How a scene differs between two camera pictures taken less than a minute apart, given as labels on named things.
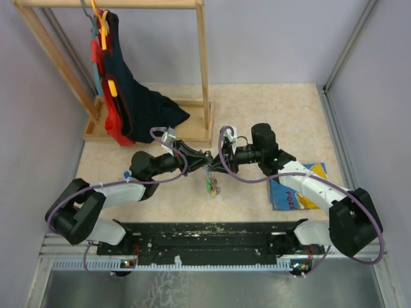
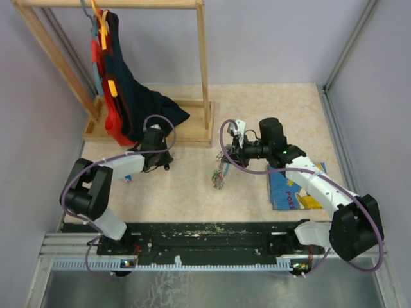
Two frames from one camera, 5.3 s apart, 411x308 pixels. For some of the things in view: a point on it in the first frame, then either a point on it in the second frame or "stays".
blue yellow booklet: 284,198 stays
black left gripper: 196,159 → 167,159
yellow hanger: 103,31 stays
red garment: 112,122 stays
